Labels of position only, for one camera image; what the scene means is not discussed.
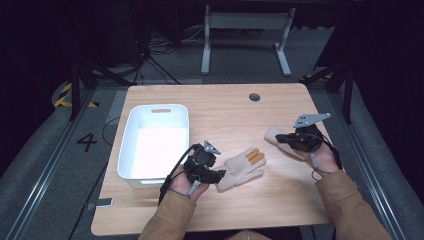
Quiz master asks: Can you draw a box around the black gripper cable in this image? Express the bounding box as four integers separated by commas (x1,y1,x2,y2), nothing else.
157,143,202,206
309,132,344,171

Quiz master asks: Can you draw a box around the person's right hand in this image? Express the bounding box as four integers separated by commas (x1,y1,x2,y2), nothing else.
293,141,341,178

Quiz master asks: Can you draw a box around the grey tape piece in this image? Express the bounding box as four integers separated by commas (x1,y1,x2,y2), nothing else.
85,197,115,212

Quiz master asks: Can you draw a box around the black floor cable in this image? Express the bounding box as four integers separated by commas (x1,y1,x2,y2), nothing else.
67,115,122,240

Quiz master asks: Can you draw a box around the grey right gripper plug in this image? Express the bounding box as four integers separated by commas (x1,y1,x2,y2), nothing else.
309,152,322,182

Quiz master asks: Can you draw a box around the beige glove with orange fingertips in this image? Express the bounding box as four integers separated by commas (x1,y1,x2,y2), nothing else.
215,146,268,194

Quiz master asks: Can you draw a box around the grey metal desk frame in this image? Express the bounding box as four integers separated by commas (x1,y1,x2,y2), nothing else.
200,4,297,78

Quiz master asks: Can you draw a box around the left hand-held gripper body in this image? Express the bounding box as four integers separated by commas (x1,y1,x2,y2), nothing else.
183,139,222,184

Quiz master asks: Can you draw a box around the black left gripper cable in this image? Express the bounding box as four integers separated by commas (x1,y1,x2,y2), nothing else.
157,143,202,206

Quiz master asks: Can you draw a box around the grey gripper plug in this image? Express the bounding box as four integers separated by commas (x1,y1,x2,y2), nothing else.
187,179,202,198
309,152,322,182

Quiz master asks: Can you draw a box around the white plastic bin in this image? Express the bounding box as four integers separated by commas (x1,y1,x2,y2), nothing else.
116,103,191,190

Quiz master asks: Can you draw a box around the grey left gripper plug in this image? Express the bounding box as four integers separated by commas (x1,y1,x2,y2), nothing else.
187,179,202,198

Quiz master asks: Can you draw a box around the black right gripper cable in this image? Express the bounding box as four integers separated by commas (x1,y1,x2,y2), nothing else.
309,132,344,171

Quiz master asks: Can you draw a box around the bundle of floor cables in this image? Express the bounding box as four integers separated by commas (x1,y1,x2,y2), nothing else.
145,25,208,58

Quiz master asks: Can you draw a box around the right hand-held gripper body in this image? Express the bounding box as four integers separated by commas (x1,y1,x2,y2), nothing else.
288,112,332,153

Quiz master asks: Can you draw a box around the black tripod stand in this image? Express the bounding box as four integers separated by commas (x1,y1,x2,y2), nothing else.
67,49,136,122
299,56,355,125

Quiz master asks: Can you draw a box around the person's left hand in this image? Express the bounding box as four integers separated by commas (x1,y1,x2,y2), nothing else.
168,164,210,203

